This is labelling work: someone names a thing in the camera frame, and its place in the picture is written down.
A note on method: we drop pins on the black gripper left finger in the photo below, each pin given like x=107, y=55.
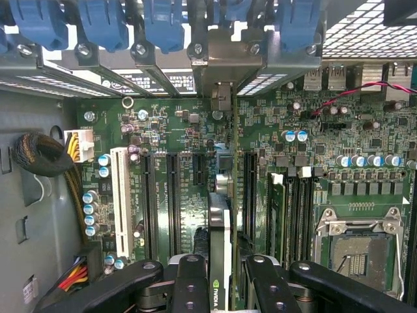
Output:
x=189, y=287

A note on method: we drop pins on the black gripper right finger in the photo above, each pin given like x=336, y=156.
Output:
x=270, y=290

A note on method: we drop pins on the dark green RAM stick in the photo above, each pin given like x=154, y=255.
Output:
x=277, y=221

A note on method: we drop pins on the RAM slot with black clip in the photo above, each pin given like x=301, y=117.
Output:
x=293, y=221

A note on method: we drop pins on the RAM slot with white clip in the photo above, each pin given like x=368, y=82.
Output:
x=305, y=221

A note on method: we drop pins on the CPU socket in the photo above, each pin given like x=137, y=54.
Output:
x=355, y=257

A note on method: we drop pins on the white expansion slot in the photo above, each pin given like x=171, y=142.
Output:
x=122, y=202

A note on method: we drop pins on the short black expansion slot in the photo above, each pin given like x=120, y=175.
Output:
x=199, y=169

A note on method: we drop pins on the locking lever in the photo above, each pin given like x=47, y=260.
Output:
x=401, y=261

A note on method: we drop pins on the grey power supply unit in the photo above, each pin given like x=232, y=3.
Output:
x=39, y=228

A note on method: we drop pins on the white power connector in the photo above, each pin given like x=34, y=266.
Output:
x=79, y=143

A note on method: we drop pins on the green motherboard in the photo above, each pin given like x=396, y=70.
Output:
x=358, y=130

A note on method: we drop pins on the blue slot clip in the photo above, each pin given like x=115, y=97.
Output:
x=102, y=23
x=298, y=26
x=238, y=9
x=164, y=26
x=39, y=23

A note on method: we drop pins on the open PC case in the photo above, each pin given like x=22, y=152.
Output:
x=19, y=70

